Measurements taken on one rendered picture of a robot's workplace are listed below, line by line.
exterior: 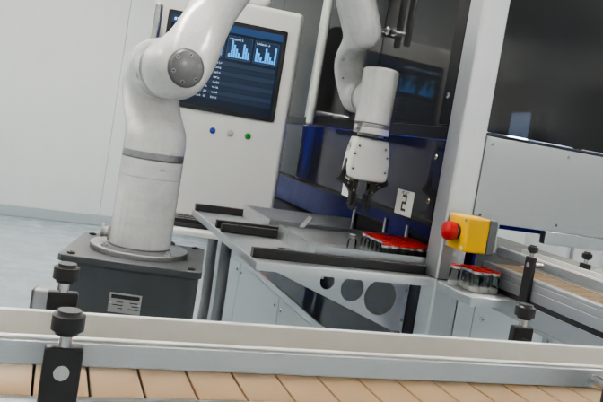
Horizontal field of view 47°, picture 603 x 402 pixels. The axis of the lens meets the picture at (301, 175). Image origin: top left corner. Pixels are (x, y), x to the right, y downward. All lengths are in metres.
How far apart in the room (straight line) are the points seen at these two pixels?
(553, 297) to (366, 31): 0.68
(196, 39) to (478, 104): 0.61
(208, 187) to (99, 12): 4.68
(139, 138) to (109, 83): 5.52
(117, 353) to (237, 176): 1.88
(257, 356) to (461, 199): 1.04
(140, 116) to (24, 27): 5.53
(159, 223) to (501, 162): 0.74
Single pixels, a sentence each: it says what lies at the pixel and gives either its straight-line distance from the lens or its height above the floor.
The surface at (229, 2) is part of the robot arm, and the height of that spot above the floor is 1.37.
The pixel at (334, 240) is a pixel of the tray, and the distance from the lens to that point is 1.76.
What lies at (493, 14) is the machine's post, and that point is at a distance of 1.56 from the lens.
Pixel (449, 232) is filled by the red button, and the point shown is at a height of 0.99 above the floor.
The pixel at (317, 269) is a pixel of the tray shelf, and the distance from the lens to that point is 1.43.
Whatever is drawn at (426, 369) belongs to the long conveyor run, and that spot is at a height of 0.96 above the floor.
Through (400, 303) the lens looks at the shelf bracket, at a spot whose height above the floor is 0.79.
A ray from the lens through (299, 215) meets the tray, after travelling 2.08.
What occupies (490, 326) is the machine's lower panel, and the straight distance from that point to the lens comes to 1.64.
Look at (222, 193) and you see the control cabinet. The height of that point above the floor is 0.91.
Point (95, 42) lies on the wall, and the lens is 6.88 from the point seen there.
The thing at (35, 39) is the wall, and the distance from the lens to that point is 6.87.
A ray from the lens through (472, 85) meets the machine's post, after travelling 1.53.
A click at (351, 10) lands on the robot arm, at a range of 1.57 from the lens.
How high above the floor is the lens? 1.13
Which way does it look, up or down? 3 degrees down
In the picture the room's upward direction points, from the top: 9 degrees clockwise
